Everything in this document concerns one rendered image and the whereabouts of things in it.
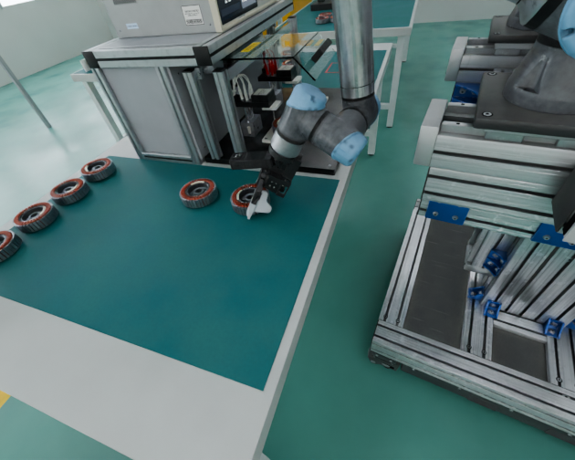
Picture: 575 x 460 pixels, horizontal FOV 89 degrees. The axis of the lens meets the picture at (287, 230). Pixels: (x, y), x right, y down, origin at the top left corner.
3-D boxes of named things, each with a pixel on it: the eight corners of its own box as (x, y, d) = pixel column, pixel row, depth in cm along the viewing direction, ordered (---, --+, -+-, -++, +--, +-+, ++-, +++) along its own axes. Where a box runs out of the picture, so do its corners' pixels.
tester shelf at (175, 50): (293, 9, 119) (292, -5, 116) (212, 66, 76) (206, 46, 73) (203, 16, 133) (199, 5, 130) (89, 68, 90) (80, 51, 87)
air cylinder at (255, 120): (263, 127, 114) (260, 113, 110) (255, 137, 109) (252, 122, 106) (251, 127, 116) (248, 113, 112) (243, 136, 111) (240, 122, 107)
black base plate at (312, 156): (366, 93, 131) (367, 88, 129) (334, 175, 90) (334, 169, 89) (270, 91, 145) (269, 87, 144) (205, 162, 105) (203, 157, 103)
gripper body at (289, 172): (282, 200, 78) (301, 166, 69) (252, 188, 76) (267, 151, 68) (285, 182, 83) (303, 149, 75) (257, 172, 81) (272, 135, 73)
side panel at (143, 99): (204, 161, 106) (169, 63, 83) (200, 165, 104) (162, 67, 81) (144, 154, 114) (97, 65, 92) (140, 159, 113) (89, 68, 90)
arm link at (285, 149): (274, 136, 64) (278, 119, 70) (266, 151, 68) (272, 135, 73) (304, 150, 66) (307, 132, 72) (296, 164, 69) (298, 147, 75)
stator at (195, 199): (219, 204, 86) (215, 194, 84) (182, 213, 86) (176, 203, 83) (218, 183, 94) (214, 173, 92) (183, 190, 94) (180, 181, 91)
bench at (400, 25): (409, 59, 369) (421, -17, 316) (395, 130, 251) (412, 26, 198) (324, 61, 403) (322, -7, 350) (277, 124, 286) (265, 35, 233)
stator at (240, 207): (273, 191, 88) (271, 181, 85) (267, 216, 80) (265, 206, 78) (237, 192, 90) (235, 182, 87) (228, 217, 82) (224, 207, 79)
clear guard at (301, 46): (335, 53, 93) (335, 30, 89) (315, 80, 78) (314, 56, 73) (245, 56, 103) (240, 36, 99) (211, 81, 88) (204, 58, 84)
